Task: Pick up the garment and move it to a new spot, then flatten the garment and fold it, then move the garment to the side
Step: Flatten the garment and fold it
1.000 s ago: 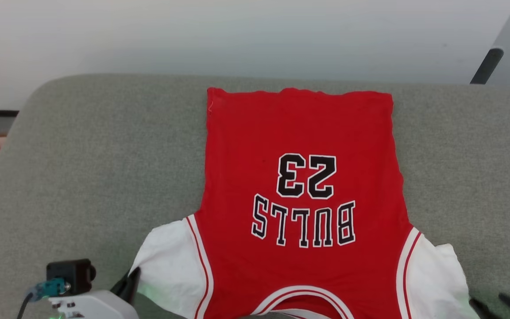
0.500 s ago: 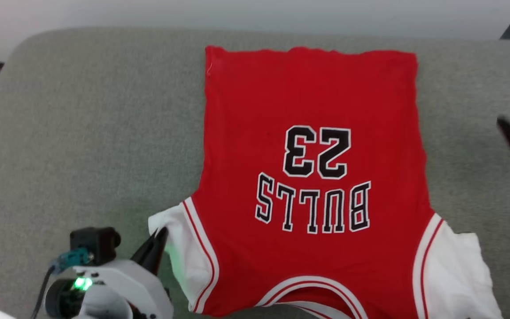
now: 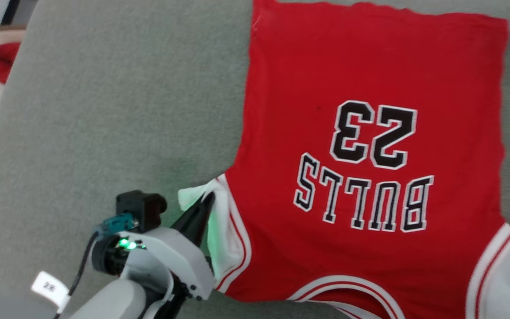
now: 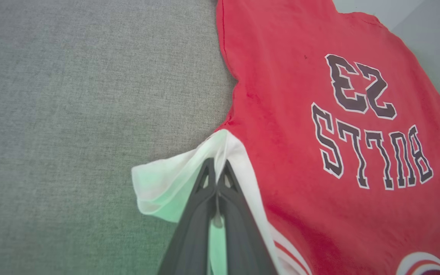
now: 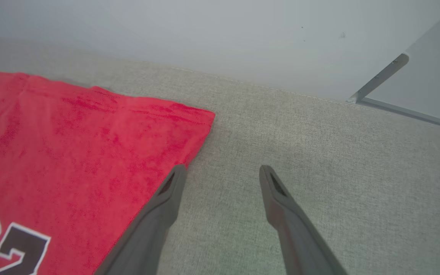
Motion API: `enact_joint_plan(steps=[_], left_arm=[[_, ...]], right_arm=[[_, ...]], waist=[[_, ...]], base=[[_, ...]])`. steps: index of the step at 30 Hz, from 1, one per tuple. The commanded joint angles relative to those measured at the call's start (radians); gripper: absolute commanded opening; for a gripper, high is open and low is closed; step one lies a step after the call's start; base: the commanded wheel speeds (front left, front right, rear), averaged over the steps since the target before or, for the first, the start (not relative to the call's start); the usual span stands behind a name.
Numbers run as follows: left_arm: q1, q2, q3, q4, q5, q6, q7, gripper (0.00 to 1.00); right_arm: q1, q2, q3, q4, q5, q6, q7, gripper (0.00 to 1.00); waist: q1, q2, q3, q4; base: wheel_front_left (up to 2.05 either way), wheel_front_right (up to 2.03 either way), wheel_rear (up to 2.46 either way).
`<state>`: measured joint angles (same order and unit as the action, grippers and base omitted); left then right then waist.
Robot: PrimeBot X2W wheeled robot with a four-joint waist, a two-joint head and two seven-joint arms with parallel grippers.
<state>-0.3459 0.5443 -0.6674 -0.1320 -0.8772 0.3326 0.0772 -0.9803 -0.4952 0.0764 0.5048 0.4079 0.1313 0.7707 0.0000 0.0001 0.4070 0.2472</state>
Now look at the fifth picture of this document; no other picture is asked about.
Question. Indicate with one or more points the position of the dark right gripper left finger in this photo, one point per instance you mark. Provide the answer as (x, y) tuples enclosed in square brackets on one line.
[(147, 236)]

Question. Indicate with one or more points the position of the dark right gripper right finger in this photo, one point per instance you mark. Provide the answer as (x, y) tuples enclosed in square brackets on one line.
[(300, 244)]

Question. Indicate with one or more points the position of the red white basketball jersey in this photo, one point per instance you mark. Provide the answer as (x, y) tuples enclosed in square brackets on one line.
[(71, 160)]

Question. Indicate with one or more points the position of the grey metal frame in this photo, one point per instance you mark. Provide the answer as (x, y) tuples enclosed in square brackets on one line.
[(430, 76)]

